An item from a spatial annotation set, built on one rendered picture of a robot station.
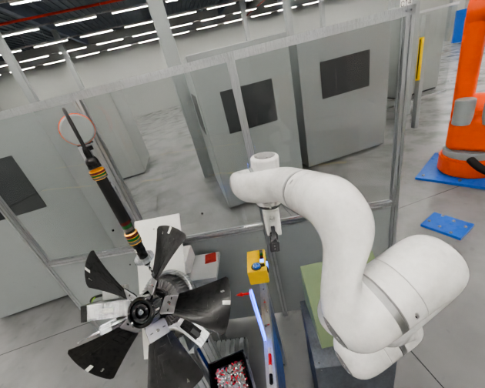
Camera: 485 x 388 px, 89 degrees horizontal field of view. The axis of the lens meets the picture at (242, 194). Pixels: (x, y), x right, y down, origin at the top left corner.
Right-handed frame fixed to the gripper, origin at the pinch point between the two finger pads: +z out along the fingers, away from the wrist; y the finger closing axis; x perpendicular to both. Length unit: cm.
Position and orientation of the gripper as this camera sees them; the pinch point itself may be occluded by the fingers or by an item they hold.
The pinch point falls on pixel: (273, 240)
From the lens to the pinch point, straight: 88.7
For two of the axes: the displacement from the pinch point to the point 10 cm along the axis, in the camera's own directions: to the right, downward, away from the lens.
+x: -9.9, 1.3, 0.6
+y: -0.1, -4.6, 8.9
